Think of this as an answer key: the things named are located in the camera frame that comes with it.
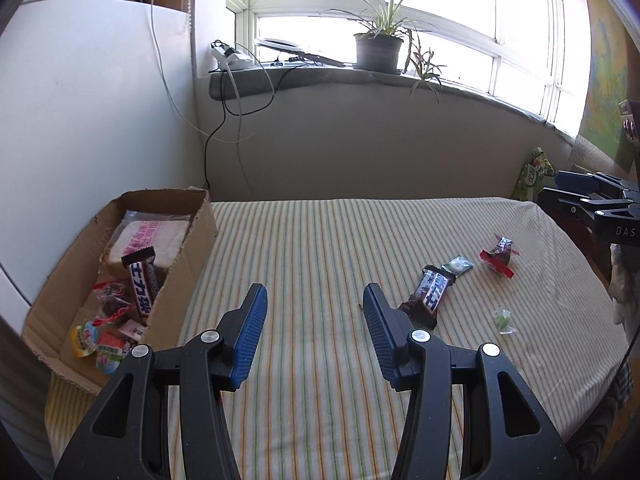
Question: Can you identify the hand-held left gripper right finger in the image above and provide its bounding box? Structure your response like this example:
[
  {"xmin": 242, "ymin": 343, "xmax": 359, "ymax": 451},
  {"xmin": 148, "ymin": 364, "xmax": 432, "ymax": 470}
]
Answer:
[{"xmin": 361, "ymin": 282, "xmax": 581, "ymax": 480}]

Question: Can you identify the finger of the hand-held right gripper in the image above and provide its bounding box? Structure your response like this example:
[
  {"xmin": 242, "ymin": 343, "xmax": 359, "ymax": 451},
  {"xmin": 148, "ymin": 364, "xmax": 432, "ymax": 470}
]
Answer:
[
  {"xmin": 554, "ymin": 170, "xmax": 637, "ymax": 198},
  {"xmin": 537, "ymin": 186, "xmax": 636, "ymax": 222}
]

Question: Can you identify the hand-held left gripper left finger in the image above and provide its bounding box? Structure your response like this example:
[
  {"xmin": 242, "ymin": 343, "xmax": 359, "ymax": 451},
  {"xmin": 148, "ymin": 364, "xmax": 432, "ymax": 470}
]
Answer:
[{"xmin": 52, "ymin": 282, "xmax": 271, "ymax": 480}]

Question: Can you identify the brown chocolate bar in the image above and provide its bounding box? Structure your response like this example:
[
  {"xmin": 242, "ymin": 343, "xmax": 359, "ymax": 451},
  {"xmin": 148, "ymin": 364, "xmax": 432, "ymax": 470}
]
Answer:
[
  {"xmin": 121, "ymin": 246, "xmax": 164, "ymax": 327},
  {"xmin": 399, "ymin": 264, "xmax": 457, "ymax": 332}
]

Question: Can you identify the red dark candy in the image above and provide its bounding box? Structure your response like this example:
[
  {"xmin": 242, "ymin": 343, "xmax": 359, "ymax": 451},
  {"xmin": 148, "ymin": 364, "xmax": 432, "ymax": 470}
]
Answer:
[
  {"xmin": 479, "ymin": 234, "xmax": 522, "ymax": 279},
  {"xmin": 91, "ymin": 280, "xmax": 134, "ymax": 329}
]

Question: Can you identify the green white snack packet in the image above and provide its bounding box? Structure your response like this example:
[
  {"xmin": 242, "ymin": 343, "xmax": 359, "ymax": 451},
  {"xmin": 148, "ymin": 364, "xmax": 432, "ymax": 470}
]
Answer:
[{"xmin": 441, "ymin": 255, "xmax": 474, "ymax": 279}]

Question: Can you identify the brown cardboard box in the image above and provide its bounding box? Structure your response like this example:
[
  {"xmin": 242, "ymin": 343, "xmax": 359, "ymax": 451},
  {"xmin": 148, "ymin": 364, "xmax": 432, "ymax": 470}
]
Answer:
[{"xmin": 22, "ymin": 186, "xmax": 219, "ymax": 397}]

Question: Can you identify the pink candy packet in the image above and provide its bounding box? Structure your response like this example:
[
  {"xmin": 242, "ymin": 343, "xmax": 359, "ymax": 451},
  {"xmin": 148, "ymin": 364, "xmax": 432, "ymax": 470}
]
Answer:
[{"xmin": 117, "ymin": 319, "xmax": 149, "ymax": 345}]

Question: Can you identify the small green candy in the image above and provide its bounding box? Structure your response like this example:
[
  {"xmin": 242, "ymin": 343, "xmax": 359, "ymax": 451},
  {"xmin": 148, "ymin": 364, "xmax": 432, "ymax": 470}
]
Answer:
[{"xmin": 491, "ymin": 307, "xmax": 519, "ymax": 337}]

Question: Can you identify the red green jelly cup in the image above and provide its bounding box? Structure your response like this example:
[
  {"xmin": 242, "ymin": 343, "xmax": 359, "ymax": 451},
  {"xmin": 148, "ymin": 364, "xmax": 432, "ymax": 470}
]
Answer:
[{"xmin": 94, "ymin": 331, "xmax": 127, "ymax": 374}]

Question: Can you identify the white pink packet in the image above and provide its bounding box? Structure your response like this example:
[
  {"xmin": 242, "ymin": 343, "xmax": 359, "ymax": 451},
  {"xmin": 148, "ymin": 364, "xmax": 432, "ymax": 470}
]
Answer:
[{"xmin": 102, "ymin": 216, "xmax": 194, "ymax": 282}]

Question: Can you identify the yellow blue jelly cup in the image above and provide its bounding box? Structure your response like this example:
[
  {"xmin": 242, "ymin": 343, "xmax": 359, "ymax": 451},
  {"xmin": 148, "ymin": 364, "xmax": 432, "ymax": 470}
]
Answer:
[{"xmin": 69, "ymin": 321, "xmax": 102, "ymax": 359}]

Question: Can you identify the person's right forearm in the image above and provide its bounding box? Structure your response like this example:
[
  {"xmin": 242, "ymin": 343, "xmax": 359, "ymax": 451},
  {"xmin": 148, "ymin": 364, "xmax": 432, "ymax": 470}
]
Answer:
[{"xmin": 606, "ymin": 244, "xmax": 640, "ymax": 327}]

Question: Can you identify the white lace tablecloth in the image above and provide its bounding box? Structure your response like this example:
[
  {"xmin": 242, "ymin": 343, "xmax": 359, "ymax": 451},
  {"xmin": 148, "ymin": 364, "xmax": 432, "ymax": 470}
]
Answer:
[{"xmin": 570, "ymin": 132, "xmax": 627, "ymax": 174}]

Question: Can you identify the green printed bag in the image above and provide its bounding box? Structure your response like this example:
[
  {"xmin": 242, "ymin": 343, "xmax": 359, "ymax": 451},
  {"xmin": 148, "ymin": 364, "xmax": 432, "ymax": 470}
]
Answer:
[{"xmin": 513, "ymin": 146, "xmax": 557, "ymax": 203}]

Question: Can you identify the blue plaid cloth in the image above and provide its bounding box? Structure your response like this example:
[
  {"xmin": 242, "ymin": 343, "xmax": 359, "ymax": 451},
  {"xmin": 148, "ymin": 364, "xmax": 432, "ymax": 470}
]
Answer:
[{"xmin": 615, "ymin": 356, "xmax": 633, "ymax": 407}]

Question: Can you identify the potted spider plant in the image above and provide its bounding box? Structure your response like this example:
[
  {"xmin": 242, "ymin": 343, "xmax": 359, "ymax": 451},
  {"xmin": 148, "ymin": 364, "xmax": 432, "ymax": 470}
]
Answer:
[{"xmin": 324, "ymin": 0, "xmax": 449, "ymax": 107}]

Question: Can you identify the grey windowsill mat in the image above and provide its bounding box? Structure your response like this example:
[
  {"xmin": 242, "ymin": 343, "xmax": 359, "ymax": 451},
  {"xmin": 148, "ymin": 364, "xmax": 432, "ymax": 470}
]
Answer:
[{"xmin": 206, "ymin": 64, "xmax": 577, "ymax": 139}]

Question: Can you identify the white power strip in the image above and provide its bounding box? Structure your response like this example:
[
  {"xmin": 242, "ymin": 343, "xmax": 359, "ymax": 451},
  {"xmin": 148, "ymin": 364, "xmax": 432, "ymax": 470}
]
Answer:
[{"xmin": 209, "ymin": 41, "xmax": 254, "ymax": 73}]

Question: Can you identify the white cabinet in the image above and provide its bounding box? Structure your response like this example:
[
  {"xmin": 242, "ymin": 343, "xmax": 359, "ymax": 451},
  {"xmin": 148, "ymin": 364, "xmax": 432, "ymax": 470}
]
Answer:
[{"xmin": 0, "ymin": 0, "xmax": 202, "ymax": 322}]

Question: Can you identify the wall map poster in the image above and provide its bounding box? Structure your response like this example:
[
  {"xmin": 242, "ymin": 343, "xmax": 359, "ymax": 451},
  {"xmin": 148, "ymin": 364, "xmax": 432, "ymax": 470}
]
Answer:
[{"xmin": 570, "ymin": 0, "xmax": 640, "ymax": 172}]

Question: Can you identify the white window frame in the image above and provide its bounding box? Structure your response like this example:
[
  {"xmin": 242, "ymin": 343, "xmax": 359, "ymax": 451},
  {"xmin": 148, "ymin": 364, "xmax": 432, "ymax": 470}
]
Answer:
[{"xmin": 224, "ymin": 0, "xmax": 592, "ymax": 132}]

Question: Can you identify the black cable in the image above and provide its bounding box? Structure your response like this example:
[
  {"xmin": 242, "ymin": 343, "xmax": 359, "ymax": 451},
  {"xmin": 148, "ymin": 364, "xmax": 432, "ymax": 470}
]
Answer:
[{"xmin": 201, "ymin": 66, "xmax": 297, "ymax": 192}]

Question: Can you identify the white ring light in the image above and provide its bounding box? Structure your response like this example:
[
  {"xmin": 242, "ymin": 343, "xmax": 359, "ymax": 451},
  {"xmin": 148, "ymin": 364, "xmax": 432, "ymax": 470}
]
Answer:
[{"xmin": 253, "ymin": 35, "xmax": 352, "ymax": 69}]

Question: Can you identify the white cable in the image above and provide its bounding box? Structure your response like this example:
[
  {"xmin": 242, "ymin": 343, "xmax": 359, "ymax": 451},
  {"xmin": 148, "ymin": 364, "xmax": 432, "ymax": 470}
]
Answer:
[{"xmin": 149, "ymin": 0, "xmax": 253, "ymax": 188}]

